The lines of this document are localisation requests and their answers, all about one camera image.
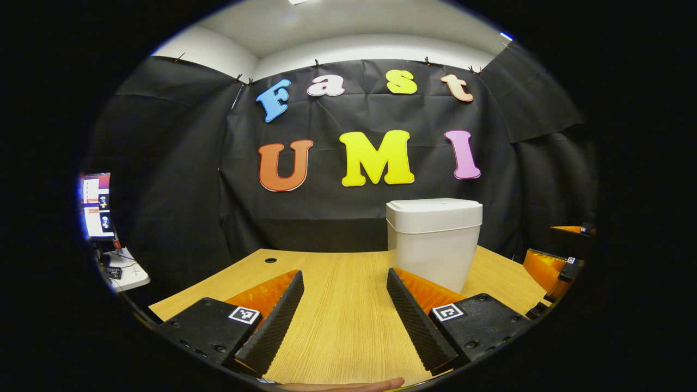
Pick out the black backdrop cloth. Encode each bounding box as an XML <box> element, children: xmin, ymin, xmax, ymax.
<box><xmin>82</xmin><ymin>41</ymin><xmax>600</xmax><ymax>305</ymax></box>

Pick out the wooden desktop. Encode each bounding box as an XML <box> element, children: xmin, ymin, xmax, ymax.
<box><xmin>148</xmin><ymin>246</ymin><xmax>548</xmax><ymax>388</ymax></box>

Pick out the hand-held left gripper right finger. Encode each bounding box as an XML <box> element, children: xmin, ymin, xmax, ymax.
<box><xmin>386</xmin><ymin>267</ymin><xmax>533</xmax><ymax>376</ymax></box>

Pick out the white side table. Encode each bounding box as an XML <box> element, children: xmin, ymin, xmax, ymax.
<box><xmin>103</xmin><ymin>248</ymin><xmax>151</xmax><ymax>293</ymax></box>

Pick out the white desktop garbage bin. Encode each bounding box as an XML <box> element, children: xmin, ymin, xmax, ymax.
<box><xmin>386</xmin><ymin>198</ymin><xmax>484</xmax><ymax>295</ymax></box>

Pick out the computer monitor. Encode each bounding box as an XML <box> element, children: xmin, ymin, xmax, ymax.
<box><xmin>81</xmin><ymin>173</ymin><xmax>116</xmax><ymax>242</ymax></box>

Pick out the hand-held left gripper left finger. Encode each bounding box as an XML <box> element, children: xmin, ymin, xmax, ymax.
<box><xmin>157</xmin><ymin>269</ymin><xmax>305</xmax><ymax>379</ymax></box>

